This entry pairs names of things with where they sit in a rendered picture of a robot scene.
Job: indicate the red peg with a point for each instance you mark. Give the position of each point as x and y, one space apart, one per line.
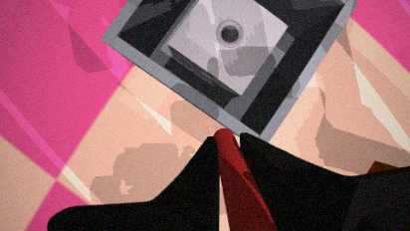
246 208

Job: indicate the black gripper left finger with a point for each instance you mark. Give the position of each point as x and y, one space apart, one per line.
191 202

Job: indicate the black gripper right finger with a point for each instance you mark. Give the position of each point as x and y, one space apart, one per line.
302 196

